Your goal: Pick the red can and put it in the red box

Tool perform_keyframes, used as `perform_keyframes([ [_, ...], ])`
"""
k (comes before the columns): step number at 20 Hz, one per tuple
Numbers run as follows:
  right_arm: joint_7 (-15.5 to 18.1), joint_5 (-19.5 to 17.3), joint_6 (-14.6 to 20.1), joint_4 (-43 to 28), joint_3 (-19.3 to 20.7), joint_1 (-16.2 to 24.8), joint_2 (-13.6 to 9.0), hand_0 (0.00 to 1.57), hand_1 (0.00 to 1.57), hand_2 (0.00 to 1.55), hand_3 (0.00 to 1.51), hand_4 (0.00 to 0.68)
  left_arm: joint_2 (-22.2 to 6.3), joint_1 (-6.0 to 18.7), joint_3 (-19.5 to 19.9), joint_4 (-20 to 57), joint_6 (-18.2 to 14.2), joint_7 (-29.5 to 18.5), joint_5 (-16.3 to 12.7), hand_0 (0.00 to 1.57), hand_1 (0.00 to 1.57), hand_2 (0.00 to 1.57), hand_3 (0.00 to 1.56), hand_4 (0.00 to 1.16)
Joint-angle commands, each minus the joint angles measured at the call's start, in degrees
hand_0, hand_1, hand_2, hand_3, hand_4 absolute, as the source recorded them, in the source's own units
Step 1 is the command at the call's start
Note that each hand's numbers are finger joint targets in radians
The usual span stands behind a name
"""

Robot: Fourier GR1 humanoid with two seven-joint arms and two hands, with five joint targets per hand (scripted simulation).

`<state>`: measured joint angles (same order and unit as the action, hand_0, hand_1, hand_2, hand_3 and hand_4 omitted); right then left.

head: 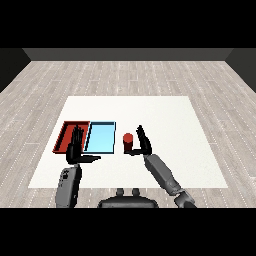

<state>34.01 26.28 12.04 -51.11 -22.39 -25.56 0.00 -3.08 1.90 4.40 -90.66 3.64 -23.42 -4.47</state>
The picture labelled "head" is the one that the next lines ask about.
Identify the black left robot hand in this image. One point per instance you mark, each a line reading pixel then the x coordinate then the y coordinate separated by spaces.
pixel 74 151

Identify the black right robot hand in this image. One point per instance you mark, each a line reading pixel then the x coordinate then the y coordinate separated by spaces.
pixel 144 145

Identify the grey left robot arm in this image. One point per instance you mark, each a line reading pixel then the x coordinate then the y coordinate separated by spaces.
pixel 68 186

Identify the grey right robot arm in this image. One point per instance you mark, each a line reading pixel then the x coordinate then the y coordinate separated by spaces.
pixel 166 178

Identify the red shallow open box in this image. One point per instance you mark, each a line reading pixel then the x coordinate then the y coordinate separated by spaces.
pixel 65 137

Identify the small red can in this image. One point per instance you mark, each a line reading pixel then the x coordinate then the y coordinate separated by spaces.
pixel 128 141

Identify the light blue shallow open box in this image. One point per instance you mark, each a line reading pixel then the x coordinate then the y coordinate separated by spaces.
pixel 101 137

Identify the dark grey robot body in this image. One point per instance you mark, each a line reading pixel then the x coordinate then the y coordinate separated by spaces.
pixel 127 201

